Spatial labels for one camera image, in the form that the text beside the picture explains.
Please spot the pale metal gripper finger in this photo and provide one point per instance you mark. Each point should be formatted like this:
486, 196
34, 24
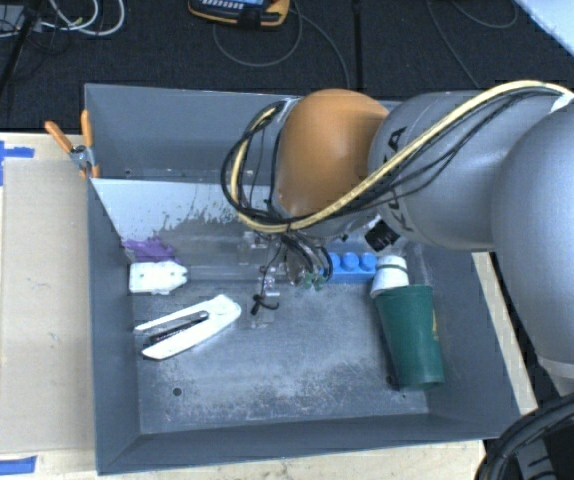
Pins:
253, 248
266, 313

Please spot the blue toy brick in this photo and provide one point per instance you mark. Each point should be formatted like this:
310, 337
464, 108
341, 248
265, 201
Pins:
349, 267

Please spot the grey metal bin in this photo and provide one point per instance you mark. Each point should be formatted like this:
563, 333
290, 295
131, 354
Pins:
287, 368

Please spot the white and black utility knife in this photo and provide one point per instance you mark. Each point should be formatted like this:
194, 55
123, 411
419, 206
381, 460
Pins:
187, 325

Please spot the white plastic toy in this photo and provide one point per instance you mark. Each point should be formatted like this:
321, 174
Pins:
156, 277

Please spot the purple crumpled object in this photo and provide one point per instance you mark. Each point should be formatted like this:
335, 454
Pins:
147, 249

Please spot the dark green cup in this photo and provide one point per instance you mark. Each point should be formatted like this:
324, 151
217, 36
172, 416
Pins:
411, 338

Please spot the pale cardboard board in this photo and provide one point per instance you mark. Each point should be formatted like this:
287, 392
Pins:
42, 293

